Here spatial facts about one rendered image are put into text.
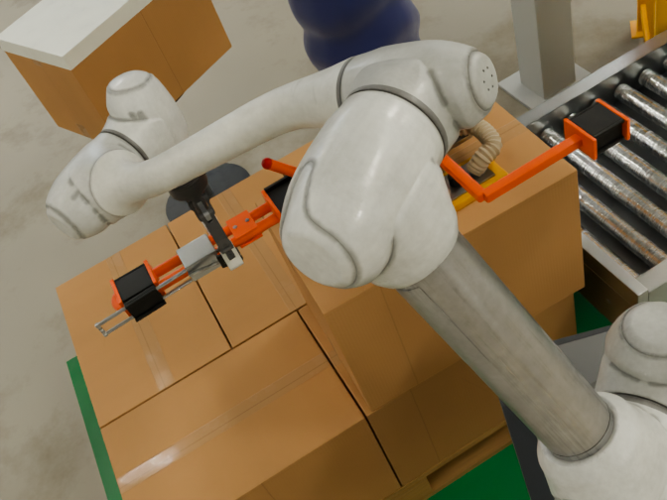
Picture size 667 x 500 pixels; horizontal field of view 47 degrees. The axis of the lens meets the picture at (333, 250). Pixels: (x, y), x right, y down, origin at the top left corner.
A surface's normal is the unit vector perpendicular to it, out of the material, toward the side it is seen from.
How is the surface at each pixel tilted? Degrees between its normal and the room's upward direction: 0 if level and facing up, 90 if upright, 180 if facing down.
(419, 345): 90
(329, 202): 25
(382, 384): 90
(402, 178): 60
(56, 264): 0
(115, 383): 0
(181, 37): 90
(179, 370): 0
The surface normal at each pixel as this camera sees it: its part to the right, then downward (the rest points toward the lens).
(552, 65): 0.44, 0.58
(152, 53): 0.77, 0.30
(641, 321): -0.20, -0.69
